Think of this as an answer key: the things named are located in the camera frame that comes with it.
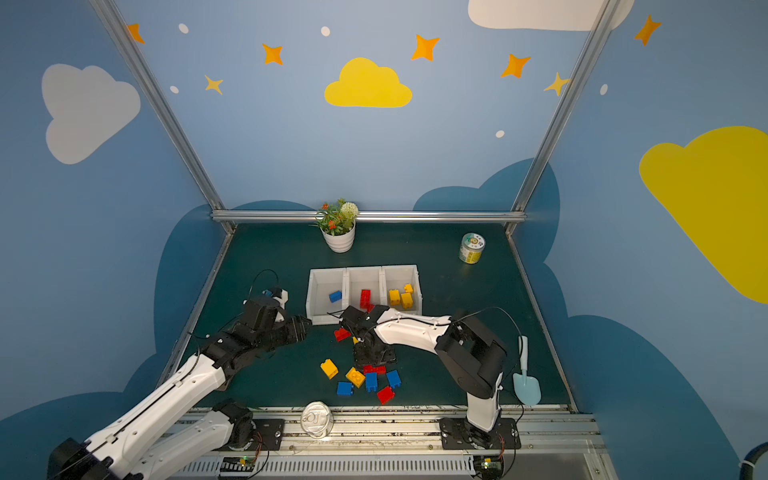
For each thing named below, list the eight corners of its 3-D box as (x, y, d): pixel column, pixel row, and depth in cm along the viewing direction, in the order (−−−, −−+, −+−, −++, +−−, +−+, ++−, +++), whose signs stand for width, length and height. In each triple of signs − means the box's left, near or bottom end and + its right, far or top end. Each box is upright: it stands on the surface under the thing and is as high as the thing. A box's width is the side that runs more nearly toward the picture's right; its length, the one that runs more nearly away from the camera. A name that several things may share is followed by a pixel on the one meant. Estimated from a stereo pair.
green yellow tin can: (460, 264, 113) (465, 248, 106) (456, 248, 119) (461, 232, 112) (480, 264, 113) (487, 248, 106) (476, 248, 119) (482, 232, 112)
